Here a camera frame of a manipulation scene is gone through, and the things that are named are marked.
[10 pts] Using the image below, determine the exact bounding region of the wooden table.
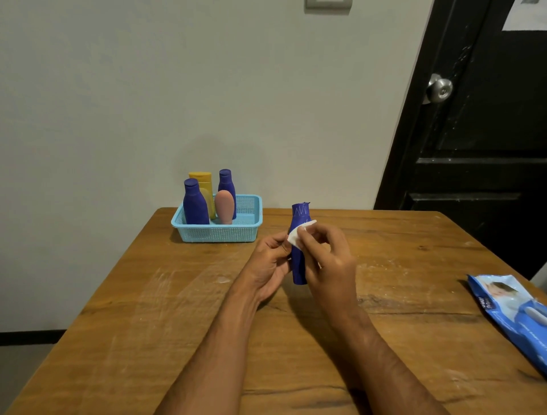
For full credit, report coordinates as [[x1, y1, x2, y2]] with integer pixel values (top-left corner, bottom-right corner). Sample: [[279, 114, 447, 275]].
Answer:
[[6, 207, 547, 415]]

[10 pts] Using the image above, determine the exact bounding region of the white wipe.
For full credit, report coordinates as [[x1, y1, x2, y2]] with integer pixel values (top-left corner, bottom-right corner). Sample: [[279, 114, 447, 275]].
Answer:
[[287, 219, 318, 251]]

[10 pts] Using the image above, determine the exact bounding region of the person's right forearm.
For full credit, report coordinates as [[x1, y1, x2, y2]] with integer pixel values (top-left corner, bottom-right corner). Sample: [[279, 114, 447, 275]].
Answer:
[[331, 306, 450, 415]]

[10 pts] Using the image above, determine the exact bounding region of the white paper sheet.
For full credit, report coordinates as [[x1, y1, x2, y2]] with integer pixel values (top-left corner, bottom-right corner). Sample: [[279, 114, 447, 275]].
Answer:
[[502, 0, 547, 31]]

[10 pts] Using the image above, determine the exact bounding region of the small blue patterned bottle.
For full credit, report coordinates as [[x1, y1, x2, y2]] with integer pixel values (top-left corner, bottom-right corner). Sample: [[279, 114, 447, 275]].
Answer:
[[218, 169, 237, 221]]

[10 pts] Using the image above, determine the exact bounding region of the yellow capped bottle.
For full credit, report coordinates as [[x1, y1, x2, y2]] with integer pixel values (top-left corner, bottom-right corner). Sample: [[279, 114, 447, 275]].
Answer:
[[188, 172, 217, 221]]

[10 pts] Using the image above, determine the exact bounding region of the person's left hand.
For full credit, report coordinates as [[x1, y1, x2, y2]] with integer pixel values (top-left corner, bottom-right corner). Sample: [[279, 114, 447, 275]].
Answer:
[[232, 232, 295, 302]]

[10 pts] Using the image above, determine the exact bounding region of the black panel door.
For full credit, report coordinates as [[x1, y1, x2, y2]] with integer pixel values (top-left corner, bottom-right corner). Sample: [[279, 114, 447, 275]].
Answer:
[[374, 0, 547, 281]]

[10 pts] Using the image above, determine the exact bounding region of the peach pink bottle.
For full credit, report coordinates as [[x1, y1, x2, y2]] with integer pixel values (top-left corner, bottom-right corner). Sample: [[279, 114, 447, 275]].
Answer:
[[214, 189, 235, 225]]

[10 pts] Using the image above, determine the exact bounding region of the blue plastic basket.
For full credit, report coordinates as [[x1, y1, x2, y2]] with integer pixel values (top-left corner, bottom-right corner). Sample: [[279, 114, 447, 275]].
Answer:
[[170, 194, 264, 243]]

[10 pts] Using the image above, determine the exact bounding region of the person's right hand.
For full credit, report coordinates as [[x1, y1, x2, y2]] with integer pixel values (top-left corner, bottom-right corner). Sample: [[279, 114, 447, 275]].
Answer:
[[297, 222, 359, 322]]

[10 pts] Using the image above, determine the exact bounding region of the grey wall light switch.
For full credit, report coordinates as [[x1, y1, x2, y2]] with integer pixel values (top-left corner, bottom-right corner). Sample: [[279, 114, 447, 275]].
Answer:
[[304, 0, 353, 11]]

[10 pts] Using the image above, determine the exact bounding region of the silver door knob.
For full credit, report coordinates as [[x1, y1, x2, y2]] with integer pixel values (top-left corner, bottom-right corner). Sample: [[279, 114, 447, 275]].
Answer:
[[423, 73, 454, 105]]

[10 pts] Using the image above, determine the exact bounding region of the blue wet wipes pack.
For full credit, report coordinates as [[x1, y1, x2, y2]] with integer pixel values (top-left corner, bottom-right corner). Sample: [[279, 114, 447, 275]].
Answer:
[[467, 274, 547, 377]]

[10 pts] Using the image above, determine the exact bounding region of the person's left forearm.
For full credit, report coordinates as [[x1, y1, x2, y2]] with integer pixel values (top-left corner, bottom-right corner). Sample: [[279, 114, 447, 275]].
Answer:
[[153, 288, 262, 415]]

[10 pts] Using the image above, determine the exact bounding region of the black baseboard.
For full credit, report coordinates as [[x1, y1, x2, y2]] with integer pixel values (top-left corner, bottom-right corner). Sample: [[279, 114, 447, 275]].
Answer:
[[0, 329, 67, 346]]

